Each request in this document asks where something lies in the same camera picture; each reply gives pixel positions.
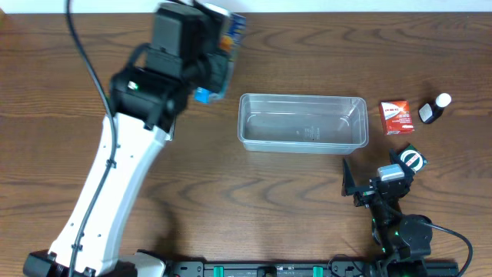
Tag blue KoolFever box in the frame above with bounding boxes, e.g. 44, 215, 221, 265
194, 13, 246, 104

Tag white Panadol box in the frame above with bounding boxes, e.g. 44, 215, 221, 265
166, 120, 176, 141

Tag red medicine box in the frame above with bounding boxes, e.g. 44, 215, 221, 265
379, 100, 414, 135

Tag clear plastic container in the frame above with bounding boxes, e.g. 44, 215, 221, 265
238, 93, 369, 155

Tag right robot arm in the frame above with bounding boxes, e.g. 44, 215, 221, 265
341, 150, 433, 276

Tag dark bottle white cap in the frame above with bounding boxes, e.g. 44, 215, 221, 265
418, 93, 452, 124

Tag dark green round-label box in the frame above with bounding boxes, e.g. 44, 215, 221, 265
398, 144, 427, 173

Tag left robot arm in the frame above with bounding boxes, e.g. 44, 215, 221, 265
23, 1, 231, 276

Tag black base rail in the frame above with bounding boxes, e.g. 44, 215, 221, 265
163, 259, 460, 277

